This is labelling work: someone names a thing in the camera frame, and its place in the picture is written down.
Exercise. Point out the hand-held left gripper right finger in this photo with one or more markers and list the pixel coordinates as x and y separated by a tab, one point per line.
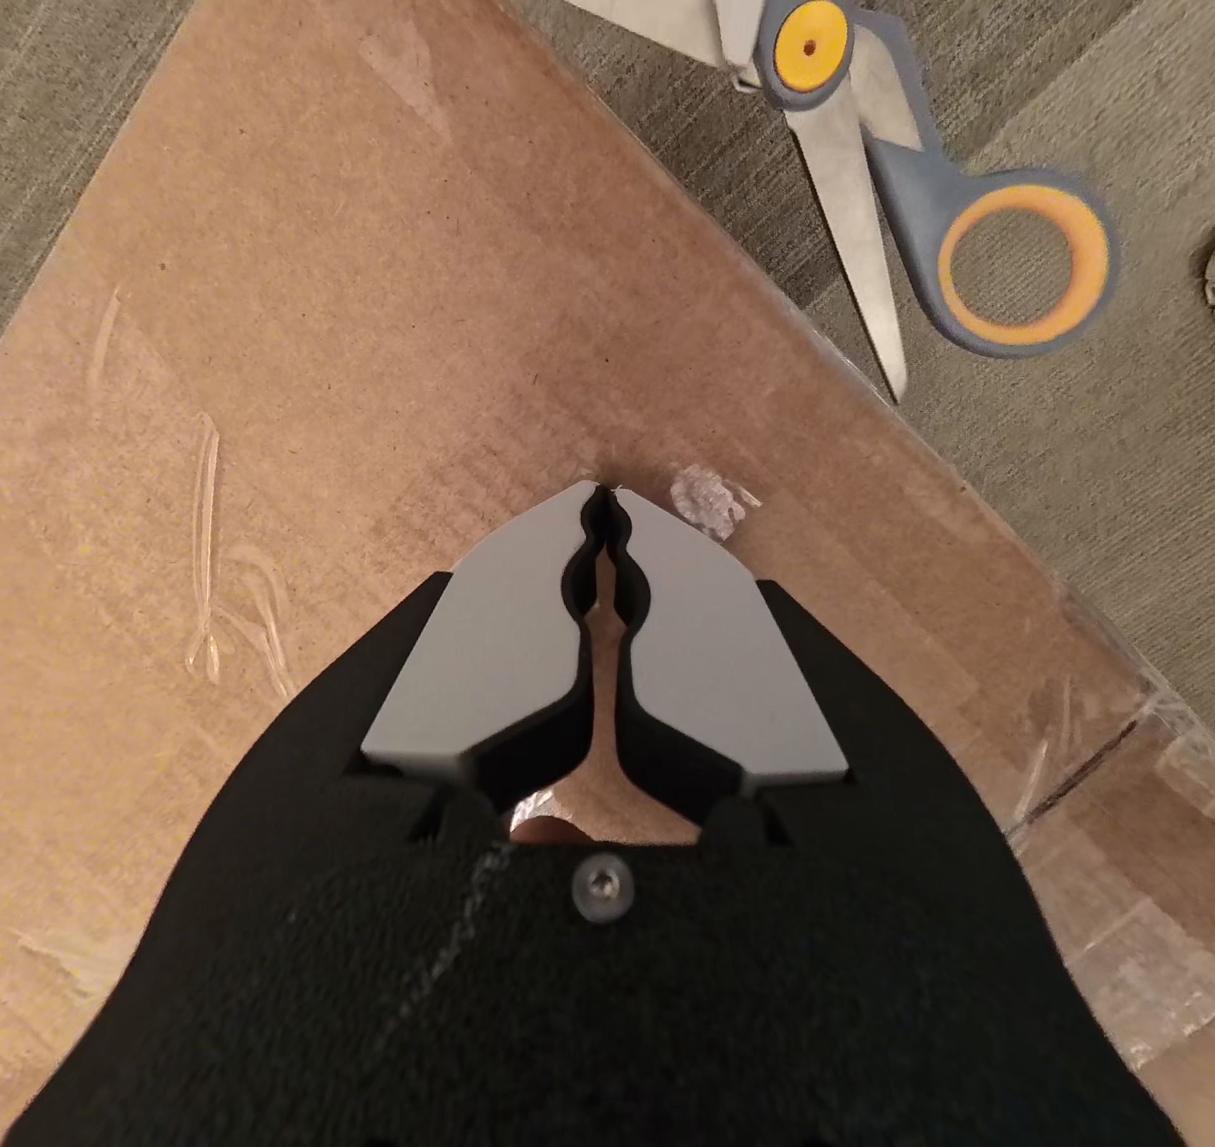
730	663

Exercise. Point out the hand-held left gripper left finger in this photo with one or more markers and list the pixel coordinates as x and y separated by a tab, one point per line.
475	654

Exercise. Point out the grey orange scissors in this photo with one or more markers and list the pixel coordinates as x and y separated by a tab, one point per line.
806	36

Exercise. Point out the large brown cardboard box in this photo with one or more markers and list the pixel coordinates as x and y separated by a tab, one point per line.
380	264

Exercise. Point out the person's left hand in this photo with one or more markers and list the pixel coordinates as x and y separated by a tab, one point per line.
548	831

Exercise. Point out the crumpled clear tape piece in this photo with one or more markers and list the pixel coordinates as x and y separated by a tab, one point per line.
707	502

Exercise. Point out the clear packing tape strip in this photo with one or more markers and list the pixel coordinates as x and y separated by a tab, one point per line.
1091	882

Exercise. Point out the small grey scrap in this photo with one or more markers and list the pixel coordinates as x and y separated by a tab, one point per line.
1205	279

